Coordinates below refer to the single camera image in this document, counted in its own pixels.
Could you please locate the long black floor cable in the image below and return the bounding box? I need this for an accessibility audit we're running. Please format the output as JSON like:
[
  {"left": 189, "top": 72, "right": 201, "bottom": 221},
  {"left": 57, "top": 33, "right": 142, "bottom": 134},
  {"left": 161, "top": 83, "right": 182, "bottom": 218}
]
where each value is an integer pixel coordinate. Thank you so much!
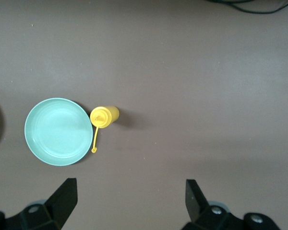
[{"left": 204, "top": 0, "right": 288, "bottom": 14}]

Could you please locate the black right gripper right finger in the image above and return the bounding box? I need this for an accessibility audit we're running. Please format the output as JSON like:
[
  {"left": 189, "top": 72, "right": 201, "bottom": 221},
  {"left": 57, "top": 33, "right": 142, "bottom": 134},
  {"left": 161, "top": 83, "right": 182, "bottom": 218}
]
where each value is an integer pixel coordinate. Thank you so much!
[{"left": 185, "top": 179, "right": 248, "bottom": 230}]

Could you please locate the mint green plate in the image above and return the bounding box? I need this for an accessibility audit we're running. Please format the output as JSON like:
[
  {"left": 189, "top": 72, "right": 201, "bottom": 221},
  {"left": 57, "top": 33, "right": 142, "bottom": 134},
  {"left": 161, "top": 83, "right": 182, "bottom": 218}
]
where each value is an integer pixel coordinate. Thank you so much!
[{"left": 24, "top": 97, "right": 94, "bottom": 167}]

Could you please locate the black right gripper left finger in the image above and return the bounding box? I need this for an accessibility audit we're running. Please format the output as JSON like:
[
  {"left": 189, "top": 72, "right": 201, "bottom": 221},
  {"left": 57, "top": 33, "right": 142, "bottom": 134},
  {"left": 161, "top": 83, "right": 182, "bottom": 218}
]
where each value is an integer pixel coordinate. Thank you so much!
[{"left": 4, "top": 177, "right": 78, "bottom": 230}]

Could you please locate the yellow mustard squeeze bottle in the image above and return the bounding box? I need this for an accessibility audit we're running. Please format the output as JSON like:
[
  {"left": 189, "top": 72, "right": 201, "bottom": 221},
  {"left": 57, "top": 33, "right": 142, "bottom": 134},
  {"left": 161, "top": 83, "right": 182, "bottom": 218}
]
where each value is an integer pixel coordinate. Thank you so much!
[{"left": 90, "top": 105, "right": 120, "bottom": 153}]

